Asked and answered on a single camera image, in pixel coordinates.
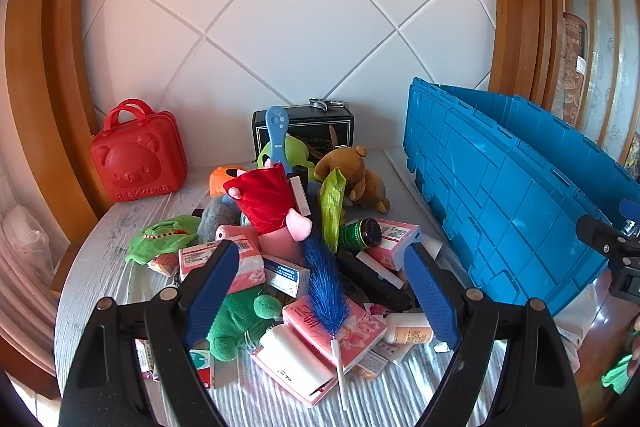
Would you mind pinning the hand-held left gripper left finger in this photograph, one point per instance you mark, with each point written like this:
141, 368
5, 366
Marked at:
210, 292

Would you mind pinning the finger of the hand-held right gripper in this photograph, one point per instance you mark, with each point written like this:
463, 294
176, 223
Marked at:
631, 209
600, 234

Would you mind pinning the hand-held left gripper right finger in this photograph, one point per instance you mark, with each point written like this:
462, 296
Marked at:
430, 297

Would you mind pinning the white bottle orange label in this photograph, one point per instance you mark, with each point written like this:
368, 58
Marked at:
410, 329

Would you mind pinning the black folding umbrella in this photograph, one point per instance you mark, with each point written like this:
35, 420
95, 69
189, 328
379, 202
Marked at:
370, 282

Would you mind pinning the pink floral tissue pack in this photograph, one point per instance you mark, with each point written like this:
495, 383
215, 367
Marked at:
360, 327

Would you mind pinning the blue plastic crate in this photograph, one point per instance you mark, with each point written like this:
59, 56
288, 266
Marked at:
505, 197

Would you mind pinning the dark green plush toy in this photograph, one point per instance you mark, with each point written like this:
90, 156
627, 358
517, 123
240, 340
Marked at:
237, 314

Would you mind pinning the white stick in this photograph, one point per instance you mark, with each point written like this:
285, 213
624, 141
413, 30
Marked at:
377, 269

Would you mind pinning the red white small box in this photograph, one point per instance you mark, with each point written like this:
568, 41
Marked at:
202, 364

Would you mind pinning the grey plush toy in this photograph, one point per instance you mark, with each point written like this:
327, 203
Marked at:
215, 217

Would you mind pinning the blue white medicine box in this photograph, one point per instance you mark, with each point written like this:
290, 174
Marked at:
285, 277

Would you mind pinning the small orange box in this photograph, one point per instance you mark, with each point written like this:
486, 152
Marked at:
371, 364

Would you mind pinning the green can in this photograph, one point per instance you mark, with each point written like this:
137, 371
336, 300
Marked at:
357, 234

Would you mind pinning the green bag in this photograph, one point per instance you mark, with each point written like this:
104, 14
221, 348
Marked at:
617, 374

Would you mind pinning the blue feather wand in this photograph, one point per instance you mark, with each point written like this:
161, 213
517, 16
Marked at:
325, 292

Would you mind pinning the pink pig plush red dress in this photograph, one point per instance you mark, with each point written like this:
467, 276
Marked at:
265, 197

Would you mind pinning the orange plush toy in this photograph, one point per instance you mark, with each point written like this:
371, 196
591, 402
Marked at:
220, 179

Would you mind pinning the flat pink pack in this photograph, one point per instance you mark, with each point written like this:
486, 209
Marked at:
280, 382

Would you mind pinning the white slim box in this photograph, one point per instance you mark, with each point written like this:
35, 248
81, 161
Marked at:
300, 197

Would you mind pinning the green snack packet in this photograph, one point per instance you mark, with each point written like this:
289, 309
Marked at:
331, 207

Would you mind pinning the red bear suitcase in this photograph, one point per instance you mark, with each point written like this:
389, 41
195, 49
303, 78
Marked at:
137, 164

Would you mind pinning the brown bear plush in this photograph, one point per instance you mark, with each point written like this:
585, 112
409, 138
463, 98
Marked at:
350, 167

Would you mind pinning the rolled patterned carpet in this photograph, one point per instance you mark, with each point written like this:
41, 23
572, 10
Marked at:
574, 67

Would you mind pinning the light blue plastic toy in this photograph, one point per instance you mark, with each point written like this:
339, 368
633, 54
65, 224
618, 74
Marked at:
277, 127

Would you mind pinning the frosted glass partition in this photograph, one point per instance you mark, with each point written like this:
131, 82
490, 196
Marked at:
610, 32

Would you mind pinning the plastic-wrapped white bundle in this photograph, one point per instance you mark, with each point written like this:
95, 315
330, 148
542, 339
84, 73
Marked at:
25, 242

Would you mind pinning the black box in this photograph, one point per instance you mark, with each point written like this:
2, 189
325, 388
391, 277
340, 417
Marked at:
310, 127

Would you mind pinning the silver metal clip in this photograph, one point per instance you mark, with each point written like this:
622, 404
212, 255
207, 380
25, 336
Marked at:
325, 104

